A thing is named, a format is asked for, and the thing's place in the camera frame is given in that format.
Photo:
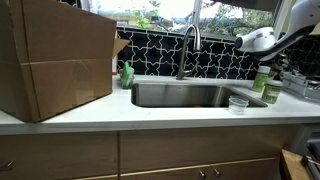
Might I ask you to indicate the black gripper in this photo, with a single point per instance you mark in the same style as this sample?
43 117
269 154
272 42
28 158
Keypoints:
280 62

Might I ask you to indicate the green pump soap bottle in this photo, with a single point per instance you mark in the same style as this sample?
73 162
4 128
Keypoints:
271 93

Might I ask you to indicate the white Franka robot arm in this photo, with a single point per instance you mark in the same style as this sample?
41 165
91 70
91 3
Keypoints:
300 23

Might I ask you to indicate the stainless steel sink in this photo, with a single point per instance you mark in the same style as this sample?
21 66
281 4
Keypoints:
173 95

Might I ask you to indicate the grey dish rack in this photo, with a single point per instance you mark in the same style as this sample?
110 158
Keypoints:
300 87

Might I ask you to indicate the clear plastic cup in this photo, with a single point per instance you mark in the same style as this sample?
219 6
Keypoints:
238 106

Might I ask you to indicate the small orange object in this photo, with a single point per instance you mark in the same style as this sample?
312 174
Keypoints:
198 106

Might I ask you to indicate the steel gooseneck faucet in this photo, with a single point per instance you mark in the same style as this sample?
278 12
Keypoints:
181 63

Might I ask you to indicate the wooden platform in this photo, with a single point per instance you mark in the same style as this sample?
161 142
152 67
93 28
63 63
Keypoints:
293 166

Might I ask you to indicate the wooden cabinet door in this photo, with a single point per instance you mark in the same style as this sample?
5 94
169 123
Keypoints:
246 170
166 175

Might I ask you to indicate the wooden drawer front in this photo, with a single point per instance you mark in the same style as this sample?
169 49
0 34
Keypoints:
200 146

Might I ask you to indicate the kitchen window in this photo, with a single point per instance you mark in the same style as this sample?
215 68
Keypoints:
166 13

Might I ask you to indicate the round metal cabinet knob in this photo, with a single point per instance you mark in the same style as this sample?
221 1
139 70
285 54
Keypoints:
217 172
202 173

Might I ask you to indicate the clear sponge holder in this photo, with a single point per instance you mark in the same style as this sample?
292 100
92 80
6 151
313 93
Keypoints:
128 83

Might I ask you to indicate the green sponge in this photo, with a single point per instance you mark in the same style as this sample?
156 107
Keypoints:
125 71

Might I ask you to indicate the brown cardboard box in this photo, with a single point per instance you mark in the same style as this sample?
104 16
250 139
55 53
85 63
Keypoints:
66 66

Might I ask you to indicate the wide wooden cabinet panel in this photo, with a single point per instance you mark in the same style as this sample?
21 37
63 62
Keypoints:
60 155

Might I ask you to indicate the aluminium extrusion frame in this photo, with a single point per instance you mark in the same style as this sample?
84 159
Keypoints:
313 156

